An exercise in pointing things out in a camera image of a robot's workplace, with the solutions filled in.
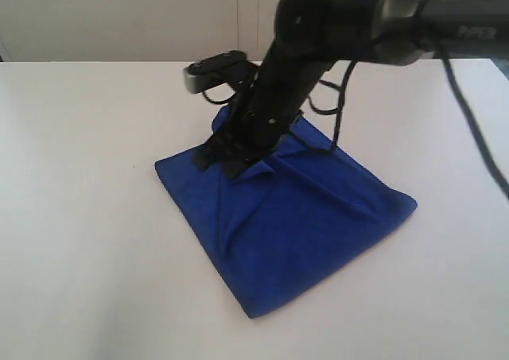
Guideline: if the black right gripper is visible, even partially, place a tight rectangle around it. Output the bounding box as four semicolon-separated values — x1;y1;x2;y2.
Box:
192;49;330;180

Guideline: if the blue terry towel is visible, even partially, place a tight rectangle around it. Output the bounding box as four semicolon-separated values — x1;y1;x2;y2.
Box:
155;119;417;318

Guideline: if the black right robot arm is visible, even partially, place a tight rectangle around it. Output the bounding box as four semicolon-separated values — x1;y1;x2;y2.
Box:
185;0;508;178

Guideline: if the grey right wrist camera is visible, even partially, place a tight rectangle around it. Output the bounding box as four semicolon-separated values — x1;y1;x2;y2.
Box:
183;50;258;94

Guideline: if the black right camera cable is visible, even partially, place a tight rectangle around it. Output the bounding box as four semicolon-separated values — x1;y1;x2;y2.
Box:
200;0;509;202

